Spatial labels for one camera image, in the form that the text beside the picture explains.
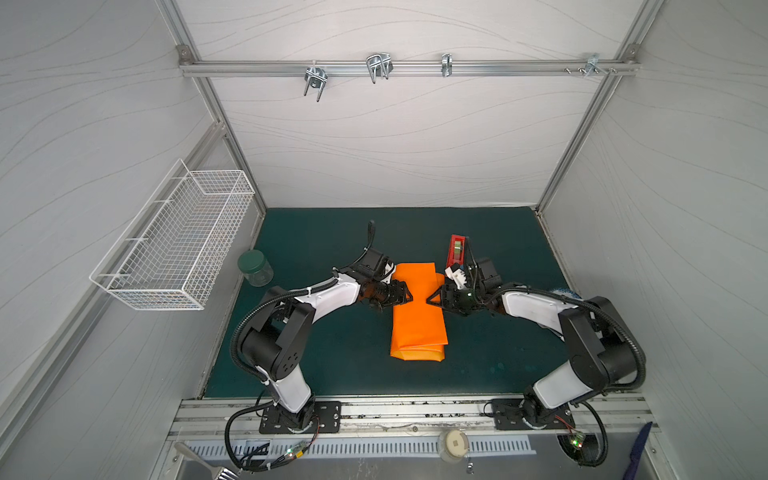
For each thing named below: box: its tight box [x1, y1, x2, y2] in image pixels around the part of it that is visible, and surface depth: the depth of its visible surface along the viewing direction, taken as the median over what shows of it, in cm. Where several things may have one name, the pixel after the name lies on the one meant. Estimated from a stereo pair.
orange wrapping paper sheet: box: [390, 262, 449, 362], surface depth 85 cm
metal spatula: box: [174, 442, 241, 480], surface depth 67 cm
